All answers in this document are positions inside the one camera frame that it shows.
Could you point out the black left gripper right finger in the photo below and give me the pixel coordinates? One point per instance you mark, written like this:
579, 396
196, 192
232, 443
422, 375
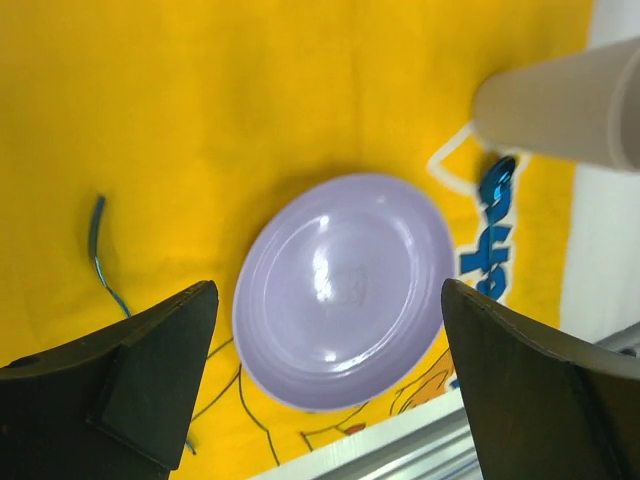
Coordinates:
541, 404

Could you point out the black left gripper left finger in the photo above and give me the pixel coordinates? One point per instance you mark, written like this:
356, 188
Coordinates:
114, 404

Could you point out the blue metal spoon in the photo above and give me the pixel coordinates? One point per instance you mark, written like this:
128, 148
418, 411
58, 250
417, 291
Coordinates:
494, 185

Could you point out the lilac plastic plate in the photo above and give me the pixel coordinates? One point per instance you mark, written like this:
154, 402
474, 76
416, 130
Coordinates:
338, 298

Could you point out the yellow Pikachu placemat cloth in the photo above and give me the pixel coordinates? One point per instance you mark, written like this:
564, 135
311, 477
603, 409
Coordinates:
145, 144

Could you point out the beige paper cup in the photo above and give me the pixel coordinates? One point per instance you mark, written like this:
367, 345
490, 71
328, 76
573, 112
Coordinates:
583, 107

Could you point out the aluminium mounting rail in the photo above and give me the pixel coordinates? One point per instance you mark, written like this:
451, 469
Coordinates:
433, 442

